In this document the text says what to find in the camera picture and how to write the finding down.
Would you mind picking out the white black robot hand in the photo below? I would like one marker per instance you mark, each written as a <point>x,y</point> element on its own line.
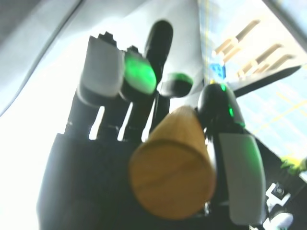
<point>84,179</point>

